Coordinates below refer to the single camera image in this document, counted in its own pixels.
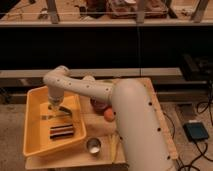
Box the green pepper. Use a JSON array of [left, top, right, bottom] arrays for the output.
[[59, 106, 72, 116]]

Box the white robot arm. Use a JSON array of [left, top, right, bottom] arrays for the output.
[[43, 66, 176, 171]]

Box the yellow plastic tray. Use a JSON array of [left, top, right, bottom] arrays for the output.
[[23, 86, 87, 157]]

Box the silver fork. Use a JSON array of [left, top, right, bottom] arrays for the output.
[[41, 114, 67, 120]]

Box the dark striped block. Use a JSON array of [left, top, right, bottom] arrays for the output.
[[50, 124, 75, 139]]

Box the dark purple bowl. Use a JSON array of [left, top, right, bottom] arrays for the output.
[[90, 99, 109, 113]]

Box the orange round fruit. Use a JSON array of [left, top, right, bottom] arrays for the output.
[[104, 107, 115, 122]]

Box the small metal cup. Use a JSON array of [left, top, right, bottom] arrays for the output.
[[86, 138, 101, 155]]

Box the wooden table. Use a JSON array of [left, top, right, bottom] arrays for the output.
[[24, 78, 178, 171]]

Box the black foot pedal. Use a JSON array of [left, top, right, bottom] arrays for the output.
[[183, 122, 209, 141]]

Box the black cable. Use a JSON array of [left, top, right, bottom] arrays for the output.
[[163, 99, 213, 171]]

